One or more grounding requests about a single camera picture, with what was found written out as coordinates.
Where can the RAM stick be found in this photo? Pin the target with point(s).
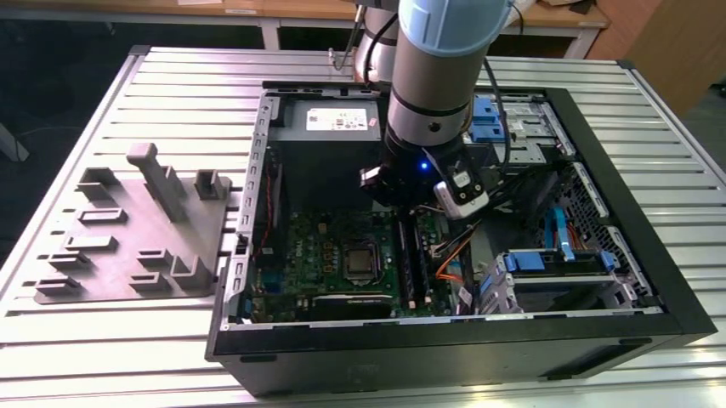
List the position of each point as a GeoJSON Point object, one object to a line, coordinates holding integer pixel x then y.
{"type": "Point", "coordinates": [422, 263]}
{"type": "Point", "coordinates": [410, 263]}

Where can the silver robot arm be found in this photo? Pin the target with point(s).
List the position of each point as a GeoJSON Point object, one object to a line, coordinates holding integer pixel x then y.
{"type": "Point", "coordinates": [436, 85]}

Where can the black RAM slot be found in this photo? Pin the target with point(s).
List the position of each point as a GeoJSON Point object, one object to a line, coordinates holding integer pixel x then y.
{"type": "Point", "coordinates": [399, 255]}

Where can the grey power supply unit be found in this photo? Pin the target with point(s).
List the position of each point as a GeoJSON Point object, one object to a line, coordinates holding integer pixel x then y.
{"type": "Point", "coordinates": [328, 170]}

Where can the CPU socket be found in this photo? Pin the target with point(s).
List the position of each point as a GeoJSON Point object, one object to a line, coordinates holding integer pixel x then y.
{"type": "Point", "coordinates": [358, 245]}

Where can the blue drive carrier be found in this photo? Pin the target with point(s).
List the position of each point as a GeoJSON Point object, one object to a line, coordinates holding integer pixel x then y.
{"type": "Point", "coordinates": [490, 127]}

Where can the silver CPU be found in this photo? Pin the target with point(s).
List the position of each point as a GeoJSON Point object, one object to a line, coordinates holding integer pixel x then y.
{"type": "Point", "coordinates": [360, 261]}

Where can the metal drive cage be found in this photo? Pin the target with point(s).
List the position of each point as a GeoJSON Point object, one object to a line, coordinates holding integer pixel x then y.
{"type": "Point", "coordinates": [527, 153]}

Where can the black case fan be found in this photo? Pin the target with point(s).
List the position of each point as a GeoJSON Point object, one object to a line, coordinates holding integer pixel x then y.
{"type": "Point", "coordinates": [278, 191]}

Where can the green motherboard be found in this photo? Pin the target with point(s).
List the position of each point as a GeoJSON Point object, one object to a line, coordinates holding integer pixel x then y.
{"type": "Point", "coordinates": [306, 255]}

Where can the hard disk in blue carrier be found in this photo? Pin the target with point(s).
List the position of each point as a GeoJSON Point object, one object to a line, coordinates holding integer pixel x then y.
{"type": "Point", "coordinates": [525, 262]}

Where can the black graphics card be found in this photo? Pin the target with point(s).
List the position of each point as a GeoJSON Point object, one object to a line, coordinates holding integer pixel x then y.
{"type": "Point", "coordinates": [351, 308]}

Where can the metal disk bay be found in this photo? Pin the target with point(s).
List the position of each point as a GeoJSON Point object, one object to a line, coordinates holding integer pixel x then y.
{"type": "Point", "coordinates": [562, 280]}

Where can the black PC case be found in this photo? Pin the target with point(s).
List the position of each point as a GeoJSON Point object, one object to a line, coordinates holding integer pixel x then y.
{"type": "Point", "coordinates": [396, 361]}

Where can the grey parts rack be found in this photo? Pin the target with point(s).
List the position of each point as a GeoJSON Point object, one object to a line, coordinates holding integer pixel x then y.
{"type": "Point", "coordinates": [142, 238]}

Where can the brown wooden cabinet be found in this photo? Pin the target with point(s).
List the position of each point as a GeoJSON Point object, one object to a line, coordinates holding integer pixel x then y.
{"type": "Point", "coordinates": [669, 42]}

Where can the wooden workbench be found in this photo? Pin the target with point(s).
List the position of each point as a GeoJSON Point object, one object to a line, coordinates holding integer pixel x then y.
{"type": "Point", "coordinates": [170, 8]}

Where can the grey chair base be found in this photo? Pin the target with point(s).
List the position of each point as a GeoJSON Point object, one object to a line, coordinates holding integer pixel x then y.
{"type": "Point", "coordinates": [13, 146]}

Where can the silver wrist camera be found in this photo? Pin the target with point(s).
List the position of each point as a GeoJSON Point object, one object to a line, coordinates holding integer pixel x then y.
{"type": "Point", "coordinates": [462, 195]}

